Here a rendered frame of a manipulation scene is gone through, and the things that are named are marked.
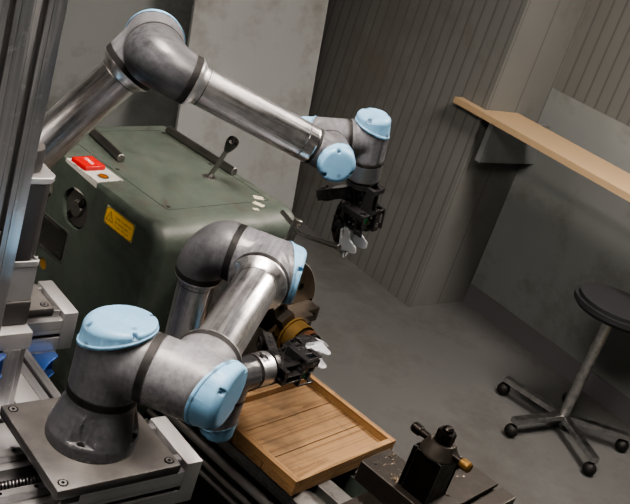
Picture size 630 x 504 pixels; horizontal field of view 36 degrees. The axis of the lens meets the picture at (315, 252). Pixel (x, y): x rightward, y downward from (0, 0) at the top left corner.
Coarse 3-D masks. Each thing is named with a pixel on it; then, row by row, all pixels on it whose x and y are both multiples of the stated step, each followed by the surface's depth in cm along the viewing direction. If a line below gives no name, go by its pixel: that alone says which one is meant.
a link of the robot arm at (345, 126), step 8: (312, 120) 201; (320, 120) 202; (328, 120) 202; (336, 120) 203; (344, 120) 203; (328, 128) 197; (336, 128) 198; (344, 128) 202; (352, 128) 202; (352, 136) 202
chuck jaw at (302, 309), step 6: (306, 300) 244; (288, 306) 239; (294, 306) 240; (300, 306) 240; (306, 306) 241; (312, 306) 242; (318, 306) 243; (294, 312) 237; (300, 312) 238; (306, 312) 239; (312, 312) 241; (306, 318) 236; (312, 318) 239
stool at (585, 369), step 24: (576, 288) 435; (600, 288) 440; (600, 312) 418; (624, 312) 422; (600, 336) 436; (504, 384) 471; (576, 384) 446; (552, 408) 456; (576, 432) 441; (624, 432) 455
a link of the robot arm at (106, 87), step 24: (168, 24) 184; (120, 48) 187; (96, 72) 190; (120, 72) 187; (72, 96) 191; (96, 96) 190; (120, 96) 192; (48, 120) 192; (72, 120) 192; (96, 120) 193; (48, 144) 193; (72, 144) 195
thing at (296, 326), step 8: (296, 320) 229; (304, 320) 232; (280, 328) 230; (288, 328) 228; (296, 328) 227; (304, 328) 227; (312, 328) 230; (280, 336) 228; (288, 336) 227; (296, 336) 227; (280, 344) 229
